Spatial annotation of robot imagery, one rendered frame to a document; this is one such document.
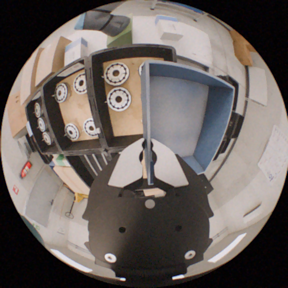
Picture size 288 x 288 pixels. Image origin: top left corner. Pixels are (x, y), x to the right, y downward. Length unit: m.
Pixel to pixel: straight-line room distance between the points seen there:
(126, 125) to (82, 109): 0.24
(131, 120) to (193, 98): 0.30
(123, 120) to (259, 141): 3.01
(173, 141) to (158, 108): 0.09
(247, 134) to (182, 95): 2.97
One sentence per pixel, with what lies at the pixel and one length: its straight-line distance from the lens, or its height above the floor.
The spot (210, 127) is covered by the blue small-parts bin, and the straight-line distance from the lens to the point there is 0.21.
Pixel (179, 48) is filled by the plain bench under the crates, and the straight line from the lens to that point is 0.68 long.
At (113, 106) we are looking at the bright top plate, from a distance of 0.38.
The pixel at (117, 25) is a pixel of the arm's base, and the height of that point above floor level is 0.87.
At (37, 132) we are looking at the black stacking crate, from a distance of 0.82.
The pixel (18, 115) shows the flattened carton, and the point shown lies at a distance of 3.02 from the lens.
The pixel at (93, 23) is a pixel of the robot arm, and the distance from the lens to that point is 0.48.
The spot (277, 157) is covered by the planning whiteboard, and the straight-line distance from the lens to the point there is 2.96.
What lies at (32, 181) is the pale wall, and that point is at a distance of 3.31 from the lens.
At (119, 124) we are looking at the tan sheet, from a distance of 0.42.
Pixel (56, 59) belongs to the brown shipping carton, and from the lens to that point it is 0.69.
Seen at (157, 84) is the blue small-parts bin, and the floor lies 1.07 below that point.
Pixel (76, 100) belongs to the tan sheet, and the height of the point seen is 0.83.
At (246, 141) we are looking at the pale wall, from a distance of 3.11.
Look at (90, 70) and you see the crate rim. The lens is 0.36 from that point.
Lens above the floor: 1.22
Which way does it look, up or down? 57 degrees down
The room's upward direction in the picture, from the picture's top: 170 degrees clockwise
